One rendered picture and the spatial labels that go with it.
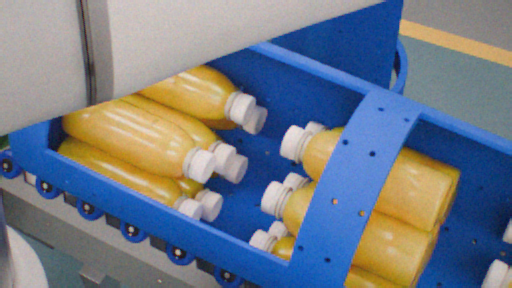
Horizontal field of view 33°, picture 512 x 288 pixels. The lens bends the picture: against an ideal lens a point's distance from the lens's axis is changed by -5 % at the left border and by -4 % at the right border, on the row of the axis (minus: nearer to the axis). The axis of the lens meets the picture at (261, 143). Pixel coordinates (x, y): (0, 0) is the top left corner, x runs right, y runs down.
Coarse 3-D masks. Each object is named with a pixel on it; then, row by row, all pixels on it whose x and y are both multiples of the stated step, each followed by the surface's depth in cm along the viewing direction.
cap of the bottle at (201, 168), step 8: (200, 152) 109; (208, 152) 109; (192, 160) 108; (200, 160) 108; (208, 160) 108; (192, 168) 108; (200, 168) 107; (208, 168) 109; (192, 176) 108; (200, 176) 108; (208, 176) 110
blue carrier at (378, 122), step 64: (256, 64) 121; (320, 64) 108; (384, 128) 98; (448, 128) 101; (128, 192) 105; (256, 192) 125; (320, 192) 96; (256, 256) 101; (320, 256) 97; (448, 256) 118
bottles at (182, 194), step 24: (144, 96) 119; (192, 120) 116; (216, 120) 121; (264, 120) 123; (72, 144) 114; (216, 144) 115; (96, 168) 112; (120, 168) 112; (216, 168) 115; (240, 168) 122; (144, 192) 110; (168, 192) 111; (192, 192) 117; (456, 192) 116; (192, 216) 110; (264, 240) 108; (288, 240) 107; (432, 240) 105; (504, 240) 111; (504, 264) 105
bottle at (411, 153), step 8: (328, 128) 112; (336, 128) 111; (400, 152) 107; (408, 152) 108; (416, 152) 108; (416, 160) 107; (424, 160) 107; (432, 160) 107; (440, 168) 106; (448, 168) 106; (456, 168) 107; (456, 176) 105; (456, 184) 106; (448, 200) 105; (440, 216) 106
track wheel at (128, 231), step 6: (120, 222) 121; (126, 222) 121; (120, 228) 122; (126, 228) 121; (132, 228) 121; (138, 228) 121; (126, 234) 122; (132, 234) 121; (138, 234) 121; (144, 234) 120; (132, 240) 121; (138, 240) 121
